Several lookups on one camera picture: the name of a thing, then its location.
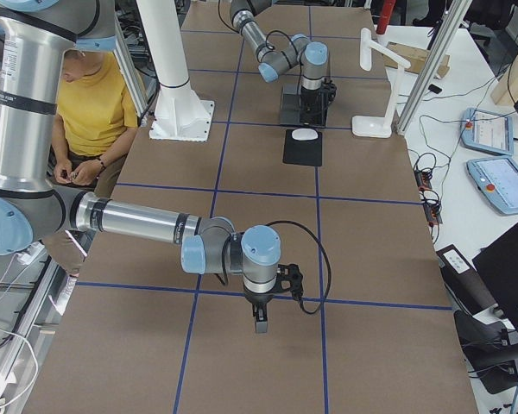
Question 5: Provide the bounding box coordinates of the white desk lamp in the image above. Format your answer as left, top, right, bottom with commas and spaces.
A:
351, 27, 412, 139

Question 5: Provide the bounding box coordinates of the dark brown box device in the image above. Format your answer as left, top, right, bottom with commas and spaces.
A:
436, 244, 496, 314

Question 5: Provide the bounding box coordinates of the small black square device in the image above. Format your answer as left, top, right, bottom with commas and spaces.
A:
428, 84, 442, 94

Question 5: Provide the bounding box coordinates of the person in yellow shirt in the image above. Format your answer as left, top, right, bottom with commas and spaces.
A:
52, 50, 138, 198

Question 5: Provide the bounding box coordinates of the red object at corner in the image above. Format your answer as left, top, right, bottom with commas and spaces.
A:
376, 0, 396, 35

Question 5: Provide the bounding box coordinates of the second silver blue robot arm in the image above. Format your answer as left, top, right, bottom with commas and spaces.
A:
0, 1, 281, 333

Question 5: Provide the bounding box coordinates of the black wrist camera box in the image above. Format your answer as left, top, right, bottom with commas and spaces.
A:
321, 80, 337, 107

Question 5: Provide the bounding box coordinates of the upper teach pendant tablet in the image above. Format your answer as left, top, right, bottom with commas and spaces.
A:
460, 108, 514, 155

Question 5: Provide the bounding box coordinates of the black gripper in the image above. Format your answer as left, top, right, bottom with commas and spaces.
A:
300, 87, 324, 116

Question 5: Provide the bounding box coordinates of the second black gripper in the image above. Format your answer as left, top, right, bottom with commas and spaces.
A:
243, 290, 274, 334

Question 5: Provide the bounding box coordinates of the brown cardboard box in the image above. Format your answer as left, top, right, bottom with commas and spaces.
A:
387, 42, 450, 78

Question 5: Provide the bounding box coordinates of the teach pendant tablet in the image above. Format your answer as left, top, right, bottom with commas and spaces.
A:
460, 108, 514, 155
466, 155, 518, 215

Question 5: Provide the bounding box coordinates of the black orange power strip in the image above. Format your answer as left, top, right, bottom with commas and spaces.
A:
414, 170, 442, 227

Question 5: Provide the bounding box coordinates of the right aluminium frame post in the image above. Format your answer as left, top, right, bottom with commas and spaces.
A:
396, 0, 472, 135

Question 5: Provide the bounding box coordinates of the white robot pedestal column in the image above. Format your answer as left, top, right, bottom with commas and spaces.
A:
137, 0, 215, 142

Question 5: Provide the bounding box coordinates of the black monitor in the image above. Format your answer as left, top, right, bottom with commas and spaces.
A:
473, 223, 518, 332

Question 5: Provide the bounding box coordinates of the grey laptop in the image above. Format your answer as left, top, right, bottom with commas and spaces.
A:
278, 55, 333, 129

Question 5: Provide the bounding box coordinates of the white computer mouse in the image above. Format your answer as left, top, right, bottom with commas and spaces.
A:
291, 128, 319, 141

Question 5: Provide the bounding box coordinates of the lower teach pendant tablet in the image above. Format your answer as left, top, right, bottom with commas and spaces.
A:
466, 155, 518, 215

